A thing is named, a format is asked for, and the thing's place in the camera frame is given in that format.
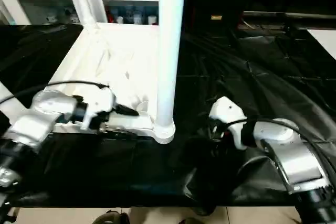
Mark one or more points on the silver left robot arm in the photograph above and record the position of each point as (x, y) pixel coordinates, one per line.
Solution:
(37, 124)

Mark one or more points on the white flat board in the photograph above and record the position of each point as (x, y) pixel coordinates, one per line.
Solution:
(324, 41)

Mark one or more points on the black plastic mat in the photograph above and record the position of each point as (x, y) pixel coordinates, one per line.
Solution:
(252, 77)

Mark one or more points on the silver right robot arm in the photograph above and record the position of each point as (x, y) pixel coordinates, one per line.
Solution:
(289, 150)

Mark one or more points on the red bottle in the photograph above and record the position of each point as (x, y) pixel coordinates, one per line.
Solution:
(108, 17)

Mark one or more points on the small yellow tag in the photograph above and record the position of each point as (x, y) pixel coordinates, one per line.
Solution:
(216, 18)

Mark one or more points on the person's black shoes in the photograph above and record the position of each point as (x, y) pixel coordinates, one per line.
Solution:
(111, 217)
(191, 221)

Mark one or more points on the white plastic table top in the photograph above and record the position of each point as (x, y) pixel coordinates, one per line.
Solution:
(115, 56)

